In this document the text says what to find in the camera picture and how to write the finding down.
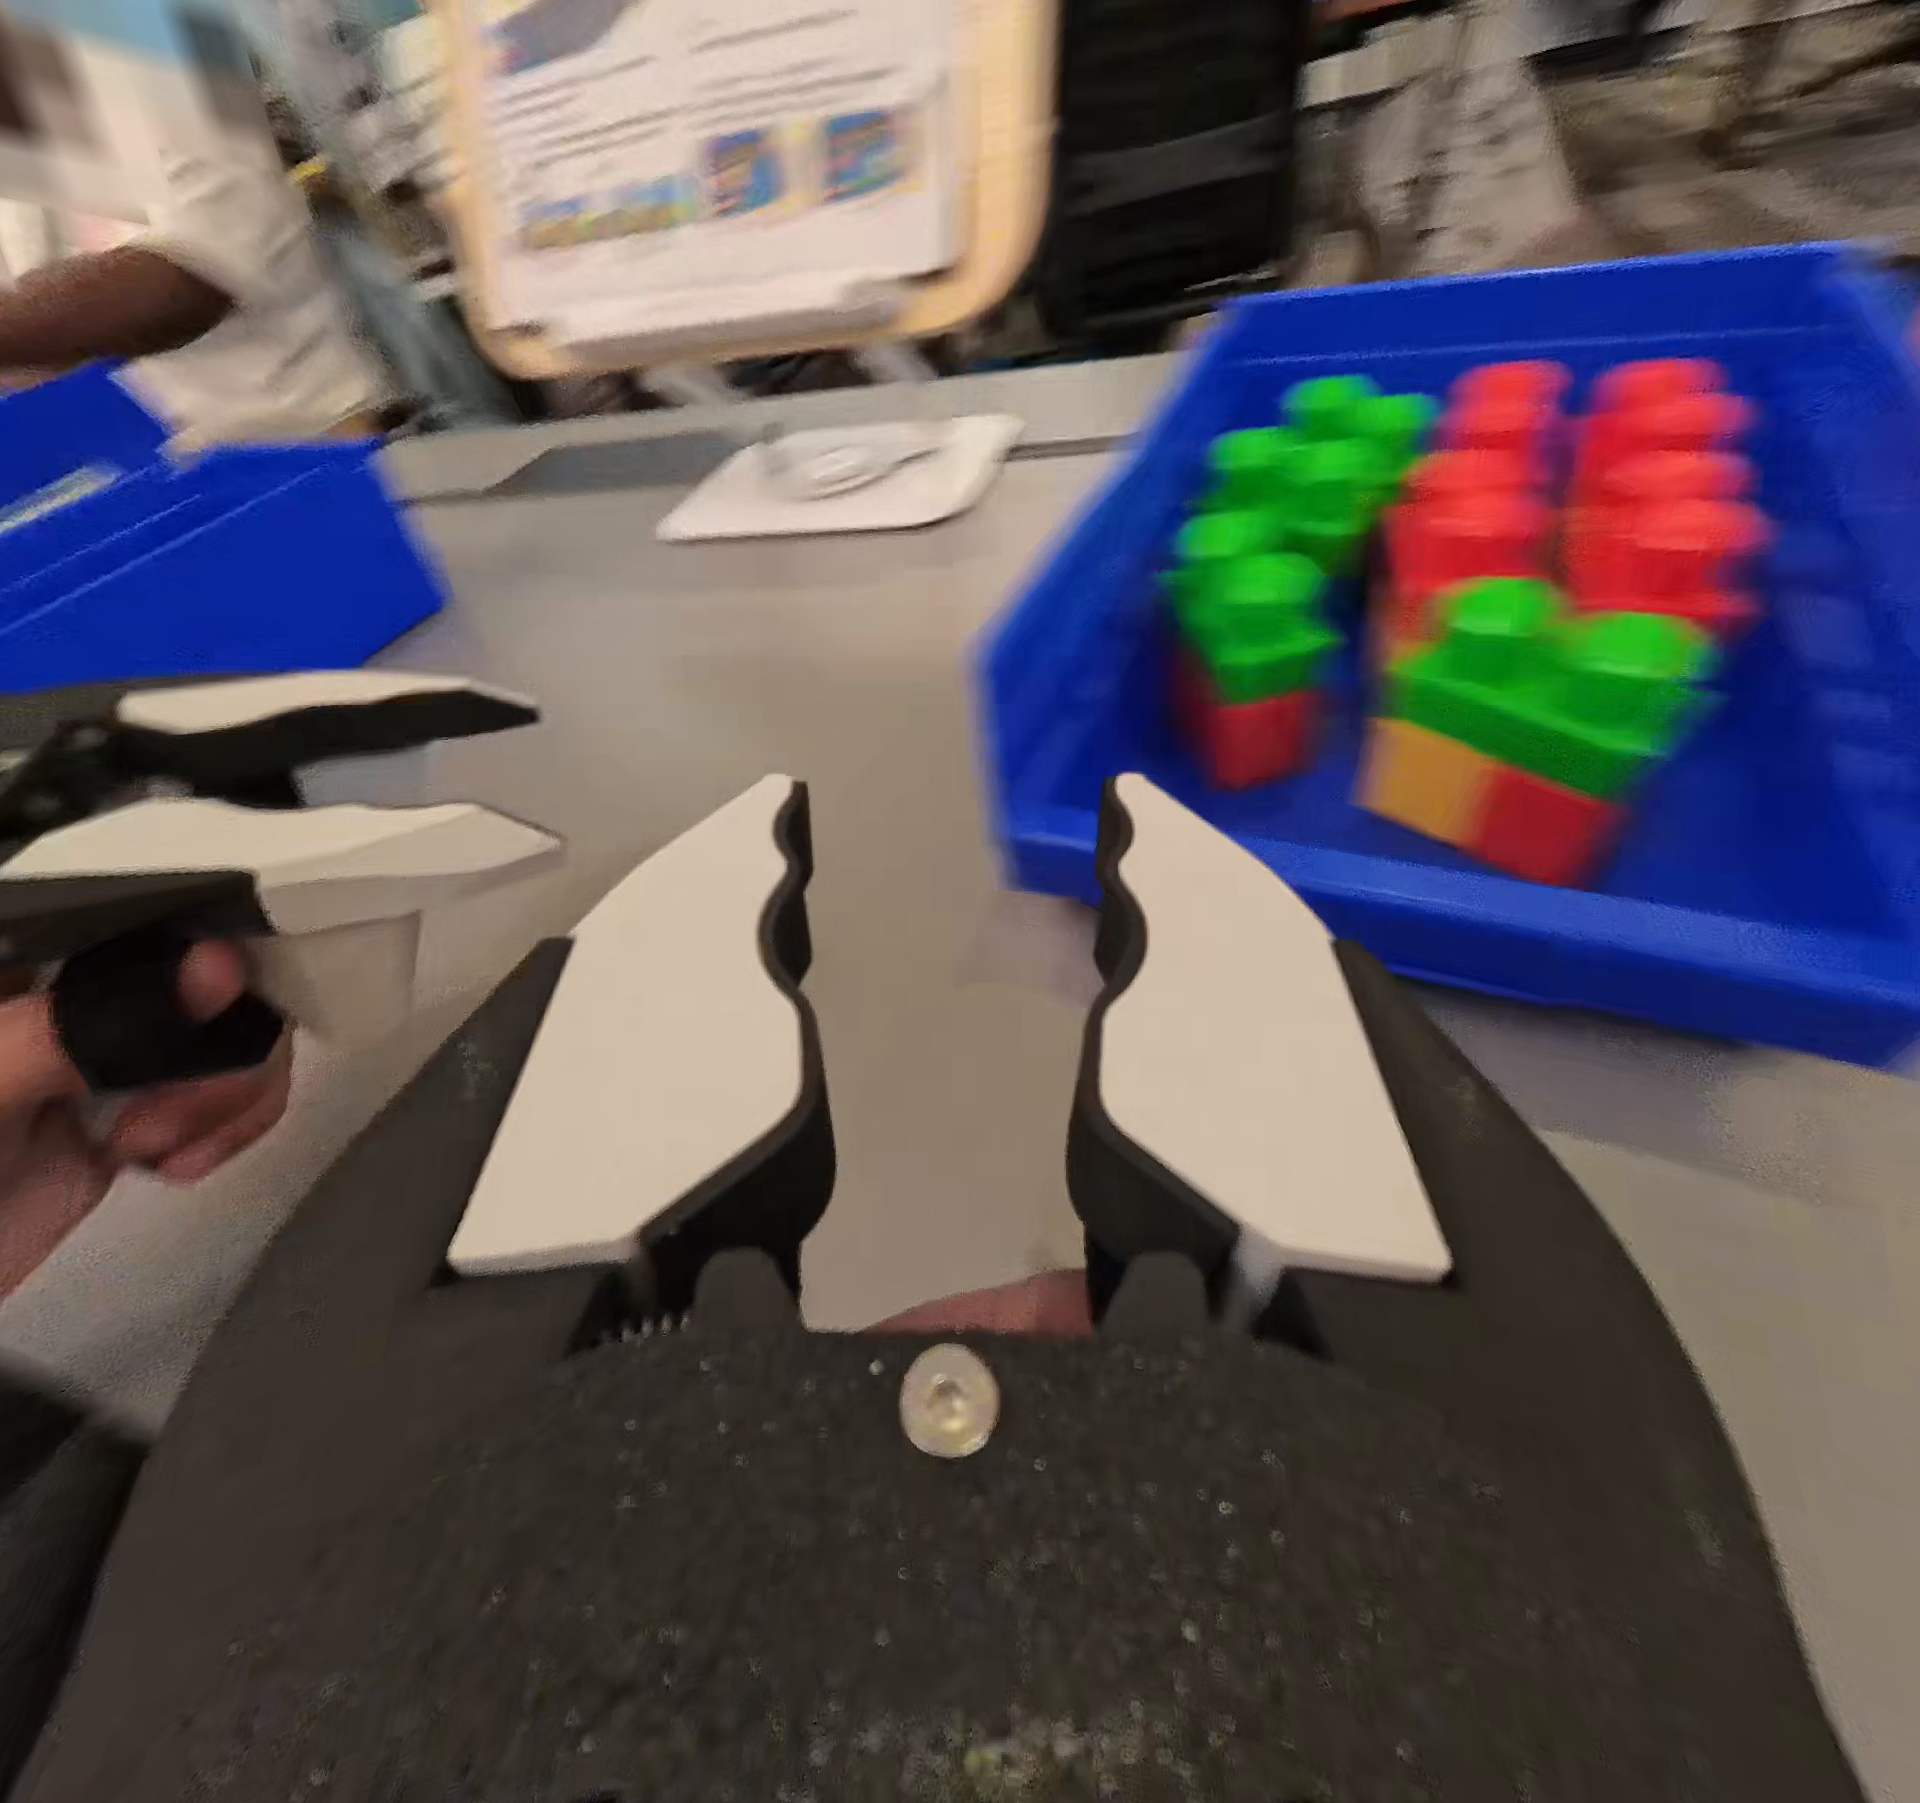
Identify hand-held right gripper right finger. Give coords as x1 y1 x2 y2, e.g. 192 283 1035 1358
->
1069 772 1458 1337

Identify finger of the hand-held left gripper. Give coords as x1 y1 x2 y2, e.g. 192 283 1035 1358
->
0 794 568 1029
113 668 543 802

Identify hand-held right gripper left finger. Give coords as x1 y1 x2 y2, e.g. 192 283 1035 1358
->
446 774 840 1323

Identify blue plastic bin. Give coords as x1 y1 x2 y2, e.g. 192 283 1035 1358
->
0 438 454 693
976 241 1920 1070

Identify green two-stud toy block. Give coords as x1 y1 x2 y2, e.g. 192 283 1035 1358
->
1163 505 1344 708
1282 373 1439 493
1388 582 1718 798
1201 426 1391 559

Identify dark grey desk mat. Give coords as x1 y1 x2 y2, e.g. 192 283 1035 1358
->
384 426 781 504

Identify grey desk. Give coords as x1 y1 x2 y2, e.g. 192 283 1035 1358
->
0 354 1920 1803

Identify person's left hand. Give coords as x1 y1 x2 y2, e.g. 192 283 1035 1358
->
0 940 296 1296

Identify cluster of blue bins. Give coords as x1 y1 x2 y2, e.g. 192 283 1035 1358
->
0 362 175 513

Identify printed instruction sheets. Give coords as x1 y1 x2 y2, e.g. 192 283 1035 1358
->
467 0 963 334

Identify person's grey sweatshirt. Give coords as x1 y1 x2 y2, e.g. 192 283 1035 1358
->
0 1384 152 1730

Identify black office chair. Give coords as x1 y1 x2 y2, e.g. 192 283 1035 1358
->
1050 0 1306 334

